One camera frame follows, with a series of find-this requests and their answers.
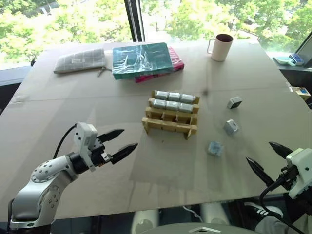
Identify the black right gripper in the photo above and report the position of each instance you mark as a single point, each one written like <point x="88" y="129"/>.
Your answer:
<point x="287" y="176"/>

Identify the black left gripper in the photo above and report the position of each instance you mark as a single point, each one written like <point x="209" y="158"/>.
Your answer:
<point x="98" y="152"/>

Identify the wooden slotted rack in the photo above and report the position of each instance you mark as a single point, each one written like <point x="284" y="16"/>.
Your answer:
<point x="168" y="124"/>

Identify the blue and white box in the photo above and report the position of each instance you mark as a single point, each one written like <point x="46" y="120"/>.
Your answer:
<point x="297" y="59"/>

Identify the black shoe with white stripes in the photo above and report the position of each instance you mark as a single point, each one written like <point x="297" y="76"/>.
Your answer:
<point x="263" y="210"/>

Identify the grey trouser leg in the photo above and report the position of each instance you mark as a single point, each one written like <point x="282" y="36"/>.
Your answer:
<point x="271" y="225"/>

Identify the white cylindrical leg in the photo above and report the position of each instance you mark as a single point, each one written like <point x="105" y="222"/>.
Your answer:
<point x="146" y="218"/>
<point x="215" y="213"/>

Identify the teal wrapped book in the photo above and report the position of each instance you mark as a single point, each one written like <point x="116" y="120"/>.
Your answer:
<point x="141" y="61"/>

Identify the grey checked zipper pouch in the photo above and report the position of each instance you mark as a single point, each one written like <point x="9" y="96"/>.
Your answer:
<point x="79" y="61"/>

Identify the grey rounded robot body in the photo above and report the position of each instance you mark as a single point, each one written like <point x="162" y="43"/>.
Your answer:
<point x="202" y="229"/>

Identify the pink book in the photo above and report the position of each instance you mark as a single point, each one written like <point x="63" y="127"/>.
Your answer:
<point x="176" y="62"/>

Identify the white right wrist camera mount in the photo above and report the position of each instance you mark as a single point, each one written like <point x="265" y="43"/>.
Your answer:
<point x="301" y="170"/>

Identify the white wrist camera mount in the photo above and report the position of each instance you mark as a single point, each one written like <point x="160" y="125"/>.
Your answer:
<point x="301" y="170"/>
<point x="84" y="136"/>

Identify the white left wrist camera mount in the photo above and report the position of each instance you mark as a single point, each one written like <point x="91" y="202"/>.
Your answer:
<point x="84" y="136"/>

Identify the dark window frame post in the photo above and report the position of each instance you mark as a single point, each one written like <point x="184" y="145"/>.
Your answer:
<point x="134" y="19"/>

